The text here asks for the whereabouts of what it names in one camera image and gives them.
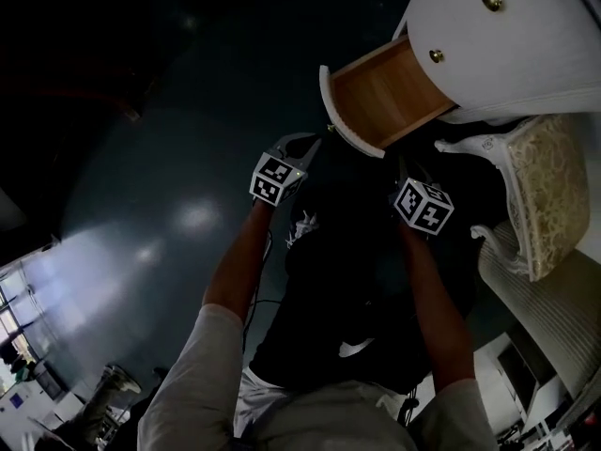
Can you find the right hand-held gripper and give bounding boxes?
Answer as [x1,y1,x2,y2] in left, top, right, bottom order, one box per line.
[388,155,456,238]

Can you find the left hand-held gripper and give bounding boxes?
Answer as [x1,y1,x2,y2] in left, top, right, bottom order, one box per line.
[248,132,323,208]

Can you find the wooden drawer with white front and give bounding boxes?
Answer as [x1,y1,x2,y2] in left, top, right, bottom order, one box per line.
[318,35,457,161]

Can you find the person's right forearm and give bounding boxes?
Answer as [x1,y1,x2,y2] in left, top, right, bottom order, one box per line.
[398,223,477,393]

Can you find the person's left forearm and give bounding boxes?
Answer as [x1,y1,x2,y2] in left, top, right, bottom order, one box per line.
[202,199,279,322]

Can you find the white dressing table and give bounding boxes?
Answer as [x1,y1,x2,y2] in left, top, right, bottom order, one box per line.
[392,0,601,397]

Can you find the person's black left shoe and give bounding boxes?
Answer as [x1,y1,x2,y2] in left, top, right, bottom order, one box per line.
[284,209,323,251]

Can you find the white stool with patterned cushion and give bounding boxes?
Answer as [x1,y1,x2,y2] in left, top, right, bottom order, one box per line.
[434,113,593,284]

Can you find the person's black trousers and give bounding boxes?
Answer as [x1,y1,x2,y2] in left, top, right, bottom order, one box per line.
[247,133,473,394]

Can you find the grey shelf unit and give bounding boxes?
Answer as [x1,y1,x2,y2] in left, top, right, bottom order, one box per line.
[473,331,577,441]

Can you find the person's light grey sweatshirt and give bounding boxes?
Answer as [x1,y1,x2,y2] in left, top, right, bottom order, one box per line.
[137,303,500,451]

